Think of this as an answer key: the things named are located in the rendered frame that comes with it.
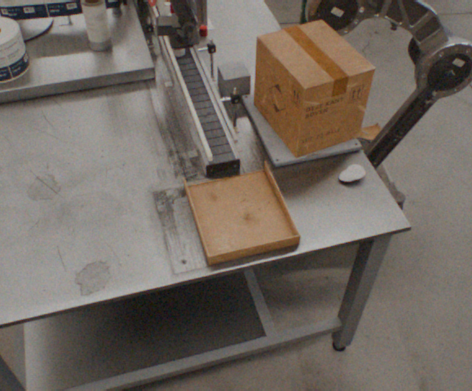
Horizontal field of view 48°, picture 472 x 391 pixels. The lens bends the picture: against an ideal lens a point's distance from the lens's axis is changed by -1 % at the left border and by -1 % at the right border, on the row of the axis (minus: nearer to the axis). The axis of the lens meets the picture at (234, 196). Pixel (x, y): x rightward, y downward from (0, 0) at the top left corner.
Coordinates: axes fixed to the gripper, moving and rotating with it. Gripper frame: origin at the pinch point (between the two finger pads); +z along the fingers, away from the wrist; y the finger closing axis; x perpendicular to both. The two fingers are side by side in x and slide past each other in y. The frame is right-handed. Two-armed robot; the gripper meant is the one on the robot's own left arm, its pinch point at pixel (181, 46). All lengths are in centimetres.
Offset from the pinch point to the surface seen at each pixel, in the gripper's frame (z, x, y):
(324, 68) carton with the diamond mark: -46, 30, -31
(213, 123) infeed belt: -19.0, 34.3, -1.3
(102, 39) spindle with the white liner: 9.0, -10.8, 27.1
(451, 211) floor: 53, 86, -123
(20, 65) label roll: 6, -5, 57
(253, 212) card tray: -37, 66, -3
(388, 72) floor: 122, -7, -150
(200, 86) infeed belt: -6.7, 18.0, -2.0
